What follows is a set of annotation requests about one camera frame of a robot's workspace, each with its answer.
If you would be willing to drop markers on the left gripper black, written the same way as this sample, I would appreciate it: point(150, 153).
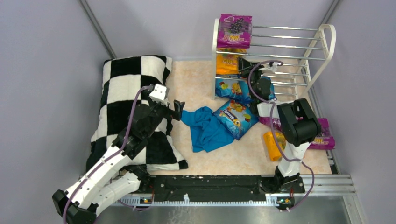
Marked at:
point(168, 110)

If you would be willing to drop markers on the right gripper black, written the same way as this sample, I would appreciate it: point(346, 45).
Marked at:
point(248, 68)

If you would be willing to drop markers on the orange candy bag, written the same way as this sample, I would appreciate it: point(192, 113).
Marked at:
point(273, 150)
point(228, 63)

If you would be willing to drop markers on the purple candy bag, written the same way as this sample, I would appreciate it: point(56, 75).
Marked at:
point(323, 141)
point(276, 123)
point(234, 31)

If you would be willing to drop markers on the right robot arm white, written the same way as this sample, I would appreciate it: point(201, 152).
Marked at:
point(299, 125)

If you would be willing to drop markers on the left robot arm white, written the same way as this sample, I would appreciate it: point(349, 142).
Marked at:
point(143, 146)

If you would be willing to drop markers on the blue candy bag far left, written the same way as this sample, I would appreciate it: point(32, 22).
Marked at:
point(232, 89)

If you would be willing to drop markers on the blue candy bag on shelf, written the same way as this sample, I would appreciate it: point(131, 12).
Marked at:
point(272, 95)

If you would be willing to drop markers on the blue candy bag on floor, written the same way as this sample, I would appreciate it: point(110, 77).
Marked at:
point(236, 117)

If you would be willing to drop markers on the blue cloth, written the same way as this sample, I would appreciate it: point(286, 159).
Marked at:
point(207, 132)

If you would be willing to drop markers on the black white checkered pillow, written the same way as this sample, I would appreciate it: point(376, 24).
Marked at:
point(122, 78)

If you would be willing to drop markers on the white metal wire shelf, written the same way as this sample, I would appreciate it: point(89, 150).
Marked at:
point(305, 53)

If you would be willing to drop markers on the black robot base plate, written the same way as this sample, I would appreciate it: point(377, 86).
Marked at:
point(215, 188)

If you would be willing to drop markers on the aluminium frame rail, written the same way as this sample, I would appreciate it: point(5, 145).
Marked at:
point(317, 185)

